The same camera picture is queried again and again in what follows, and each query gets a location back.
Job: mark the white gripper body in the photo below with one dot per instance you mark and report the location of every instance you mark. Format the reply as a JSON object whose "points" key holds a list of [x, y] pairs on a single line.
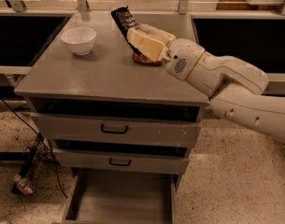
{"points": [[183, 58]]}

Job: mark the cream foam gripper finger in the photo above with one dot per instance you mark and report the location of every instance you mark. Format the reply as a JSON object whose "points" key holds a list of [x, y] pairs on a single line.
{"points": [[156, 33], [150, 47]]}

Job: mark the grey drawer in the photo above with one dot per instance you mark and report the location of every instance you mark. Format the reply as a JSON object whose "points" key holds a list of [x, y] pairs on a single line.
{"points": [[121, 157], [117, 130], [115, 197]]}

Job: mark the grey drawer cabinet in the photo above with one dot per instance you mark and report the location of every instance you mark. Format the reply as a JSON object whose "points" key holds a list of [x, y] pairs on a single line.
{"points": [[107, 82]]}

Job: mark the grey bottom drawer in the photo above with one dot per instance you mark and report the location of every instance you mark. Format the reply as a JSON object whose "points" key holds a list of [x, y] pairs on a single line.
{"points": [[115, 197]]}

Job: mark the white bowl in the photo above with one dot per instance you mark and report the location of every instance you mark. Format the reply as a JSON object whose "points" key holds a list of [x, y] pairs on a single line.
{"points": [[79, 40]]}

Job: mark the crushed red soda can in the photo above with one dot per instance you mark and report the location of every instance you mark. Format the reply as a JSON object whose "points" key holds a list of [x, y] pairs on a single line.
{"points": [[140, 58]]}

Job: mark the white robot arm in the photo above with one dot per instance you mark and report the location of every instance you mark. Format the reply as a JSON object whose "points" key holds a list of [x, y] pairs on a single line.
{"points": [[235, 88]]}

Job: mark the plastic water bottle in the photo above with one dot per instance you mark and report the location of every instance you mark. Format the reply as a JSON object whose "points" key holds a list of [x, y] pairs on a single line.
{"points": [[24, 185]]}

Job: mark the grey middle drawer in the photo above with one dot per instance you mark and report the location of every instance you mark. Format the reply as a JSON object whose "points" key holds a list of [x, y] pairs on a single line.
{"points": [[121, 157]]}

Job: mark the right black bin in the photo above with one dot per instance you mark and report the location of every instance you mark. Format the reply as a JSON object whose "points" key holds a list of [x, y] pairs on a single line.
{"points": [[259, 42]]}

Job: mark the black bin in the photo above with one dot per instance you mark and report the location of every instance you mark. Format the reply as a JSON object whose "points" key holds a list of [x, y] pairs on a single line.
{"points": [[259, 42], [23, 37]]}

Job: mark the left black bin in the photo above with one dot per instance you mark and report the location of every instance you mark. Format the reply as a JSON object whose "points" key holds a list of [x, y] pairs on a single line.
{"points": [[23, 37]]}

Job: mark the grey top drawer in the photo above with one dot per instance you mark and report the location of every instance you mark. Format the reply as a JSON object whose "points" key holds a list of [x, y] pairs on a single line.
{"points": [[117, 130]]}

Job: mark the black rxbar chocolate bar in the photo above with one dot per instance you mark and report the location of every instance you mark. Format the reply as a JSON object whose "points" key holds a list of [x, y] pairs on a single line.
{"points": [[125, 21]]}

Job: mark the black floor stand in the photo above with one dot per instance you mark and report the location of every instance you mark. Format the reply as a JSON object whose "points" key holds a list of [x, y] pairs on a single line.
{"points": [[27, 167]]}

